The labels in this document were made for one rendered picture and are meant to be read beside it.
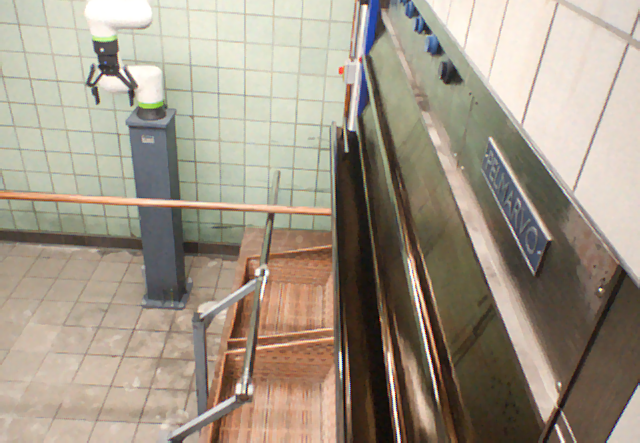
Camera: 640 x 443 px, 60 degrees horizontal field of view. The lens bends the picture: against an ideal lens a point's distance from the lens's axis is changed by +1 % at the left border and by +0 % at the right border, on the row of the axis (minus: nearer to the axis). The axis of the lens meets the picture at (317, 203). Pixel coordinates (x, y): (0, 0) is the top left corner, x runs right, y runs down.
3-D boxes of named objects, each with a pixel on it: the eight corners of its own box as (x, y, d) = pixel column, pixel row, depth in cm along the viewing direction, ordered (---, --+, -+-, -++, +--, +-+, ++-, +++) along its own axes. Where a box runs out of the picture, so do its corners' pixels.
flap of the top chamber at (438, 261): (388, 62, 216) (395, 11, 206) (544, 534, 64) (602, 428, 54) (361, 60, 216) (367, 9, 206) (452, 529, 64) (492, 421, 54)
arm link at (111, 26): (83, -5, 204) (80, 2, 195) (119, -5, 207) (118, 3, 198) (90, 33, 212) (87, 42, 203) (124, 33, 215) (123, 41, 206)
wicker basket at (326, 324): (342, 287, 271) (348, 241, 257) (344, 378, 223) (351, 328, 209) (244, 280, 270) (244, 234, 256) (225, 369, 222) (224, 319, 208)
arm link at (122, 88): (100, 85, 273) (82, -26, 239) (135, 85, 277) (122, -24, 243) (99, 99, 263) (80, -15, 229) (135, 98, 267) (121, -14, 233)
